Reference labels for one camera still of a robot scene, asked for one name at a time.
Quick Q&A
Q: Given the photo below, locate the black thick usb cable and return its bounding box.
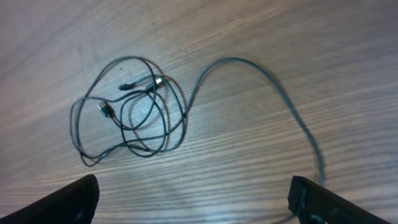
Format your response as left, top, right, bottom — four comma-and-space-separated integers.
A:
70, 57, 325, 224

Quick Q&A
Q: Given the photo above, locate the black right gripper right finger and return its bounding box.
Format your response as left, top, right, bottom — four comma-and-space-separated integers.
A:
288, 175, 389, 224

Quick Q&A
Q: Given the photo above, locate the black thin usb cable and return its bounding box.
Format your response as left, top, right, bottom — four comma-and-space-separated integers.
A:
118, 55, 170, 158

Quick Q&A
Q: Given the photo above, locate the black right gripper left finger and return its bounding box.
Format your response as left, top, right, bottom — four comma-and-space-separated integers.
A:
1, 174, 100, 224

